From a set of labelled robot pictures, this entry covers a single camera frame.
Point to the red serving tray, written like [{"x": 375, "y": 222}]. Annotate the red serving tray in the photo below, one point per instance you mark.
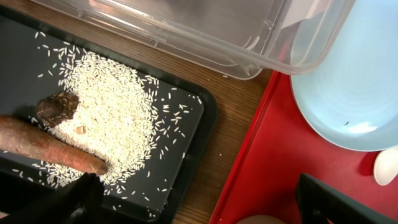
[{"x": 278, "y": 147}]

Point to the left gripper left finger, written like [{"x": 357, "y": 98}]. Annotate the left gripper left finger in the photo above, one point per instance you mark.
[{"x": 77, "y": 202}]

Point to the clear plastic bin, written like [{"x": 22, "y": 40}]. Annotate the clear plastic bin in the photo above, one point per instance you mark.
[{"x": 238, "y": 38}]

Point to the black tray bin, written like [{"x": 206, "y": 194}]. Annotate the black tray bin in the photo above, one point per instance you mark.
[{"x": 153, "y": 195}]

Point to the mint green bowl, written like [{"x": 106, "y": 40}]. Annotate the mint green bowl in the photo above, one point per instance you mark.
[{"x": 260, "y": 219}]

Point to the brown food scrap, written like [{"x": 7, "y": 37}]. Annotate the brown food scrap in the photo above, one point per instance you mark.
[{"x": 55, "y": 109}]

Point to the light blue plate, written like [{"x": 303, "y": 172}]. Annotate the light blue plate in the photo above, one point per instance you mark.
[{"x": 351, "y": 98}]

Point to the pile of white rice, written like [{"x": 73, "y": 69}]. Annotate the pile of white rice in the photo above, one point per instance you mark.
[{"x": 117, "y": 118}]

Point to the white plastic spoon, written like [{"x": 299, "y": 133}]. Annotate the white plastic spoon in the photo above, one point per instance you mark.
[{"x": 385, "y": 166}]

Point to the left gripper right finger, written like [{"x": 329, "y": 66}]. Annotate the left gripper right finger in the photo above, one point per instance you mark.
[{"x": 319, "y": 203}]

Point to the carrot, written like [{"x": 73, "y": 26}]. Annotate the carrot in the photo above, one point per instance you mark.
[{"x": 21, "y": 138}]

